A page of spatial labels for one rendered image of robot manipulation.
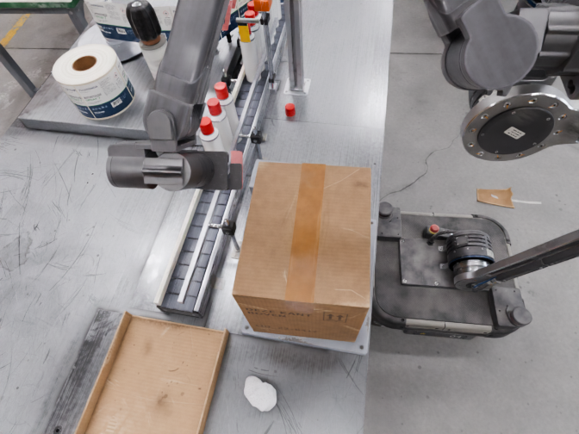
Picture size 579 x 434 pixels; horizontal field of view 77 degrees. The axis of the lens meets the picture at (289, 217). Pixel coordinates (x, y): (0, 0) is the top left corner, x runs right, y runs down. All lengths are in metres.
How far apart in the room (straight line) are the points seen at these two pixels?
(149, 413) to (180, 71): 0.73
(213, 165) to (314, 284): 0.27
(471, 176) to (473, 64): 1.87
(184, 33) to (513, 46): 0.38
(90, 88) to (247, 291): 0.90
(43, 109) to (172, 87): 1.09
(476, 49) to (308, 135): 0.82
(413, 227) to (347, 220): 1.07
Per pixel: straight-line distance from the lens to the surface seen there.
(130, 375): 1.00
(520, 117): 0.89
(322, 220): 0.71
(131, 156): 0.58
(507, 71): 0.50
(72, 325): 1.11
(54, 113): 1.54
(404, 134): 2.43
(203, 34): 0.52
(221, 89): 1.04
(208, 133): 0.97
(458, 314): 1.65
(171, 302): 0.96
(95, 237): 1.20
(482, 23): 0.49
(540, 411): 1.96
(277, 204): 0.73
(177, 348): 0.97
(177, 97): 0.53
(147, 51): 1.30
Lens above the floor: 1.73
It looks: 59 degrees down
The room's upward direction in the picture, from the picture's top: 7 degrees counter-clockwise
